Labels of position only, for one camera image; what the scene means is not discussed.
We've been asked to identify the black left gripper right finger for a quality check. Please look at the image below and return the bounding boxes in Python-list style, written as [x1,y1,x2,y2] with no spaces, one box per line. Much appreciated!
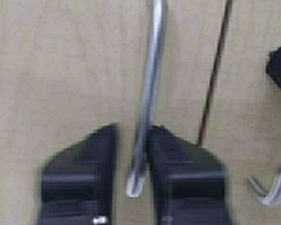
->
[148,126,232,225]

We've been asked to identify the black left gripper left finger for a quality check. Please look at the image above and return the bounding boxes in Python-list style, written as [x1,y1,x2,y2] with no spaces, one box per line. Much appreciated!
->
[38,123,118,225]

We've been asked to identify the door metal handle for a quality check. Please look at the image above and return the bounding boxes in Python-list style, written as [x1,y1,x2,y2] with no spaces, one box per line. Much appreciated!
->
[126,0,167,198]
[246,170,281,206]

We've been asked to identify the cabinet door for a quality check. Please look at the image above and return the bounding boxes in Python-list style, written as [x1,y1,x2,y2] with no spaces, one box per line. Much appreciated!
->
[202,0,281,225]
[0,0,232,225]

